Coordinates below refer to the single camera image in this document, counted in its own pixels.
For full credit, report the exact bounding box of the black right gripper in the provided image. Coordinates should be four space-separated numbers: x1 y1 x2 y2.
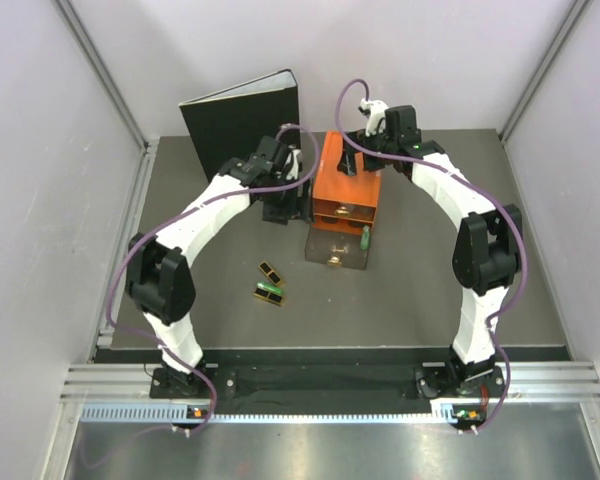
338 126 398 179

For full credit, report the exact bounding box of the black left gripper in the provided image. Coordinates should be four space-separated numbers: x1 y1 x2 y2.
259 174 314 226

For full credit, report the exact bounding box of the orange plastic box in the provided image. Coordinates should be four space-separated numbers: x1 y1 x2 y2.
312 131 382 234

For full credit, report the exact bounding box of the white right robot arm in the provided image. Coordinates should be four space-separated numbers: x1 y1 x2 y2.
339 98 522 399

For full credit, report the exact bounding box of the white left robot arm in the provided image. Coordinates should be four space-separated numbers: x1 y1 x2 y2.
125 136 310 397

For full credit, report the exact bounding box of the upper clear drawer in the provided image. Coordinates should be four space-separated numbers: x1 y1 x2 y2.
313 199 376 221

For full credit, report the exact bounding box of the black lever arch binder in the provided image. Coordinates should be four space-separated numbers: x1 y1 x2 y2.
179 69 300 180

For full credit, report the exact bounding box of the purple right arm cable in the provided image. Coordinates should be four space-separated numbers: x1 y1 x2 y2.
334 78 530 435

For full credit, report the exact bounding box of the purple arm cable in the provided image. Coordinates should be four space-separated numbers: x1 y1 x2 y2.
103 123 324 437
334 78 530 435

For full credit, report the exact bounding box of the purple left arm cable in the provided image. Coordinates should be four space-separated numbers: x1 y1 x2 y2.
103 123 324 437

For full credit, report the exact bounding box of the slotted cable duct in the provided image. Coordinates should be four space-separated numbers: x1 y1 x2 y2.
79 399 461 425

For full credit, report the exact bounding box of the aluminium frame rail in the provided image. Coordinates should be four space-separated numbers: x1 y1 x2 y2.
60 361 600 403

